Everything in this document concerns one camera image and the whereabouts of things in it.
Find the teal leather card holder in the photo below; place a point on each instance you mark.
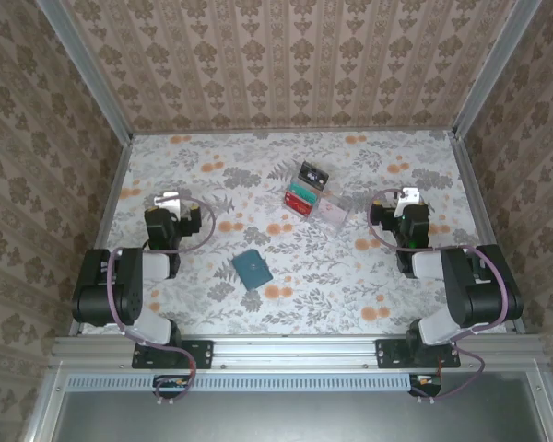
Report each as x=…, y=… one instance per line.
x=252, y=271

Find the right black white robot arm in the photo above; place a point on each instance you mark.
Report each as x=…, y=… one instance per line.
x=470, y=285

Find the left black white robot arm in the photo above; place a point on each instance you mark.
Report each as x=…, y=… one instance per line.
x=129, y=285

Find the pale pink card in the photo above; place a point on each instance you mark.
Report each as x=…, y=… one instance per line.
x=332, y=215

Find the clear acrylic card stand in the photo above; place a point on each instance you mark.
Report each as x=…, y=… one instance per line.
x=325, y=191

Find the black card with white picture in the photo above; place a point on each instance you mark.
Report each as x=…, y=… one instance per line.
x=313, y=175

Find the teal card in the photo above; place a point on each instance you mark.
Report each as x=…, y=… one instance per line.
x=304, y=193

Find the left connector board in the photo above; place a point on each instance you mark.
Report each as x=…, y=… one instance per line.
x=170, y=383

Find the connector board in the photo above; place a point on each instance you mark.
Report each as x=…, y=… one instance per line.
x=426, y=382
x=170, y=383

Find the right connector board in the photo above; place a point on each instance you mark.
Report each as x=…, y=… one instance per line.
x=426, y=382

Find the steel sheet panel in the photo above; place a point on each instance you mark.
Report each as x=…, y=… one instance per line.
x=295, y=419

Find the aluminium table side rail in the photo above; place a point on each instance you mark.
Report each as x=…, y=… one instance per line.
x=481, y=216
x=106, y=216

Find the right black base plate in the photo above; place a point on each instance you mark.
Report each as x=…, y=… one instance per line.
x=389, y=354

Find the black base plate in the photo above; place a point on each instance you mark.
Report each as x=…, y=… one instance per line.
x=203, y=354
x=389, y=354

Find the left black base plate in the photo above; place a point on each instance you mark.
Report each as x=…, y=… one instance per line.
x=203, y=354

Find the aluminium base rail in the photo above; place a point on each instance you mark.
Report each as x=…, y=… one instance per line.
x=295, y=352

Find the aluminium frame post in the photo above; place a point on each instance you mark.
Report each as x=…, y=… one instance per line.
x=493, y=69
x=87, y=69

